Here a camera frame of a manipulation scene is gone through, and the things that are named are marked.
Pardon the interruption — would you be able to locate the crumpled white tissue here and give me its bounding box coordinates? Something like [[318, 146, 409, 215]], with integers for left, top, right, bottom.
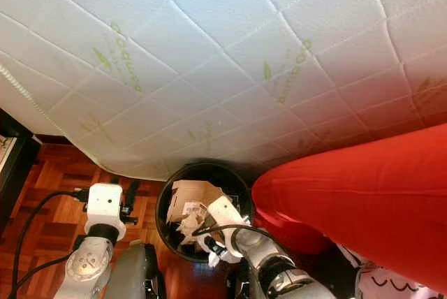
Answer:
[[177, 214, 207, 244]]

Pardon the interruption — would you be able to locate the black round trash bin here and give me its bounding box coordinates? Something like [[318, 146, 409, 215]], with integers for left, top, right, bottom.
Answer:
[[155, 163, 256, 263]]

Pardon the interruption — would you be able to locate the brown cardboard box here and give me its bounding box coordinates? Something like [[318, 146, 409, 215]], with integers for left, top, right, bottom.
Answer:
[[168, 179, 228, 226]]

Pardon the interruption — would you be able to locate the black cabinet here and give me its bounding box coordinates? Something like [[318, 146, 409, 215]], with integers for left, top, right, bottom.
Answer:
[[0, 110, 43, 230]]

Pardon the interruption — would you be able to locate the red pillow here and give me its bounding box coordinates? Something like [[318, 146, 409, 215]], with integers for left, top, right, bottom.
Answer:
[[251, 123, 447, 272]]

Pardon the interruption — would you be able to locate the white quilted mattress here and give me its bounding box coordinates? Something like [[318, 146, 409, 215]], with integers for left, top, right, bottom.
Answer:
[[0, 0, 447, 181]]

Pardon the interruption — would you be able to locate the white bear-print fabric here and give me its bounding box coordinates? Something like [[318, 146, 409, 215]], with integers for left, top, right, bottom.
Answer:
[[335, 243, 447, 299]]

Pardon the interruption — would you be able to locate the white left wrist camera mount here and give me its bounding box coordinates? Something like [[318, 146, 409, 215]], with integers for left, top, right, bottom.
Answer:
[[85, 182, 126, 226]]

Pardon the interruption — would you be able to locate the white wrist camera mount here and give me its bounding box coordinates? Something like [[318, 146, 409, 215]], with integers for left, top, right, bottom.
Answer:
[[85, 182, 126, 226], [206, 196, 252, 258]]

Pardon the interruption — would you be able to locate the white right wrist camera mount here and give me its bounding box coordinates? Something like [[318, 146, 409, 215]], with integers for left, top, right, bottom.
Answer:
[[206, 196, 252, 258]]

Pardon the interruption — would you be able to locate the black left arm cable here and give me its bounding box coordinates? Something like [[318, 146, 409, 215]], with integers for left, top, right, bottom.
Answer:
[[10, 189, 91, 299]]

